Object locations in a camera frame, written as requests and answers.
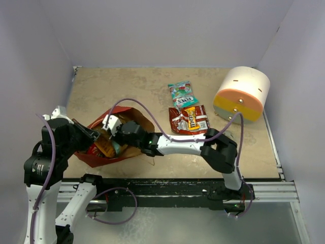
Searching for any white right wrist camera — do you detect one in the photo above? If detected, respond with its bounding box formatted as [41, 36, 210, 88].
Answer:
[102, 114, 122, 136]

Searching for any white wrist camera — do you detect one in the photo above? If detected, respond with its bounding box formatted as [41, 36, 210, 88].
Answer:
[102, 114, 122, 136]
[42, 106, 74, 124]

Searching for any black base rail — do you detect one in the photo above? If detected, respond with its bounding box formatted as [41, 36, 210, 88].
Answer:
[80, 174, 255, 215]

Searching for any metal corner bracket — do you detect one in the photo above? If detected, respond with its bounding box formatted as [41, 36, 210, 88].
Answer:
[72, 66, 82, 82]

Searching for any white cylinder toy drum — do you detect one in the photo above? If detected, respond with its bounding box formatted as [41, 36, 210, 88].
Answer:
[213, 66, 270, 124]

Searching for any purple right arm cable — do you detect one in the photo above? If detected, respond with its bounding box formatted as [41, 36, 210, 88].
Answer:
[105, 98, 254, 219]

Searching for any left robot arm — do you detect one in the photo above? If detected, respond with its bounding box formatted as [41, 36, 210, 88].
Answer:
[24, 118, 105, 243]

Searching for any teal snack packet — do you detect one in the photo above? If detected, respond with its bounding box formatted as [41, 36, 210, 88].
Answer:
[168, 81, 199, 108]

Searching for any orange yellow snack bag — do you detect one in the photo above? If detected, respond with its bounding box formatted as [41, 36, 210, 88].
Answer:
[95, 137, 116, 158]

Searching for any red chips bag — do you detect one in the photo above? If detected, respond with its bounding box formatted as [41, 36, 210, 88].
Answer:
[169, 105, 210, 135]

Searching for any clear tape roll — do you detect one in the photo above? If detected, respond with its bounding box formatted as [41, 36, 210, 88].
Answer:
[223, 130, 235, 140]

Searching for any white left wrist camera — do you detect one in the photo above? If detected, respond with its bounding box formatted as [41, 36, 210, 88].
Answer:
[42, 106, 74, 124]

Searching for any red paper bag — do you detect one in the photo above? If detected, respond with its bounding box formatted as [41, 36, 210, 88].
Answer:
[74, 106, 154, 168]

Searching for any yellow candy packet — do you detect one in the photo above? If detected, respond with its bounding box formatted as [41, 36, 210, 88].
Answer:
[184, 107, 200, 131]

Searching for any red orange snack packet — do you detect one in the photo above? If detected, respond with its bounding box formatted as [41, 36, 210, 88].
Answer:
[86, 144, 103, 157]

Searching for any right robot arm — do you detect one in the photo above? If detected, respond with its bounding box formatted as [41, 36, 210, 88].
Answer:
[106, 118, 244, 199]

